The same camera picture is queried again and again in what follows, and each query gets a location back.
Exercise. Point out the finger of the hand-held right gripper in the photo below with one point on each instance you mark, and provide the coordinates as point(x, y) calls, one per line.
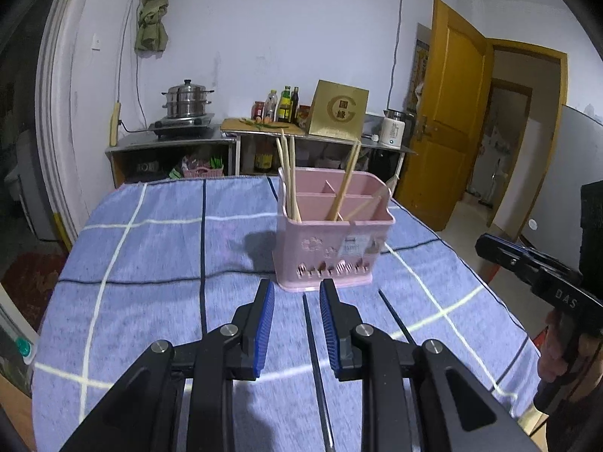
point(551, 263)
point(499, 252)

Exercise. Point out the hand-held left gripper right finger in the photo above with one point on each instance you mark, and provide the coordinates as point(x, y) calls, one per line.
point(329, 329)

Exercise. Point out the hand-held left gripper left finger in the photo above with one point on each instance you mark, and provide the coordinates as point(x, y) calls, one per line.
point(264, 329)

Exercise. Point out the black chopstick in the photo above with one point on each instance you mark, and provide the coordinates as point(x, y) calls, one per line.
point(397, 318)
point(320, 386)

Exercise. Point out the pink plastic utensil basket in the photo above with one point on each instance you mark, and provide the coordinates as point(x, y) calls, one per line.
point(311, 235)

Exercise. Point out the wooden chopstick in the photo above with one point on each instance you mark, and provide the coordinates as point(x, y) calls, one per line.
point(363, 207)
point(288, 179)
point(292, 176)
point(346, 181)

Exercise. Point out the person's right hand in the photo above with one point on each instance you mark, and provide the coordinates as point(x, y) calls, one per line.
point(549, 355)

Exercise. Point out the blue checked blanket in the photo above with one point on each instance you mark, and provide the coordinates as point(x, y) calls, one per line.
point(155, 254)

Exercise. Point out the yellow wooden door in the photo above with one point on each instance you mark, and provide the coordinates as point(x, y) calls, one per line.
point(447, 127)

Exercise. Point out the white electric kettle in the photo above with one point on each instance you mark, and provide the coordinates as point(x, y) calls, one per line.
point(393, 132)

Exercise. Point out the small pink storage basket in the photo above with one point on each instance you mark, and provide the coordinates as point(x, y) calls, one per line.
point(202, 172)

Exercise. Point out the wooden cutting board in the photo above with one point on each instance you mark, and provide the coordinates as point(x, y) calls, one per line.
point(235, 127)

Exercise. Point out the gold gift box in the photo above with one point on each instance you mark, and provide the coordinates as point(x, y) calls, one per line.
point(337, 113)

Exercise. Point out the red snack packet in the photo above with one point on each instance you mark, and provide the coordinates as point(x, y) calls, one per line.
point(304, 115)

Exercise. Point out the red sauce jar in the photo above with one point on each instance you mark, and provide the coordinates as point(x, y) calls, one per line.
point(258, 110)

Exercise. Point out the black induction cooker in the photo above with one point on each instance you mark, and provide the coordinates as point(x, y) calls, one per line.
point(181, 126)

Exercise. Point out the metal kitchen shelf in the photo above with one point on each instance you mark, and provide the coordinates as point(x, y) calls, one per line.
point(141, 143)

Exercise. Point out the clear plastic bottle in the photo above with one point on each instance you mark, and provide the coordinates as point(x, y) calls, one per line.
point(271, 106)

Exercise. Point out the dark sauce bottle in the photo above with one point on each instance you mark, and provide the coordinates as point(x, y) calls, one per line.
point(295, 106)

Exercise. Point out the red floor mat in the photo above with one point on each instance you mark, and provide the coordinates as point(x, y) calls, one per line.
point(28, 282)

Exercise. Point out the steel steamer pot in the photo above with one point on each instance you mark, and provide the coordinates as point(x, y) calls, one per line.
point(186, 101)

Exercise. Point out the green hanging cloth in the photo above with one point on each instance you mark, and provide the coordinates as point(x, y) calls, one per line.
point(151, 14)

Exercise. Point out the yellow door frame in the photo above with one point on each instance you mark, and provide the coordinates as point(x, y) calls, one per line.
point(560, 127)

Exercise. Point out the wall calendar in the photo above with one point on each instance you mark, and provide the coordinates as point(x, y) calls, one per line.
point(420, 66)

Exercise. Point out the white wall switch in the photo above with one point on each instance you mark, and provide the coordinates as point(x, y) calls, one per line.
point(96, 41)

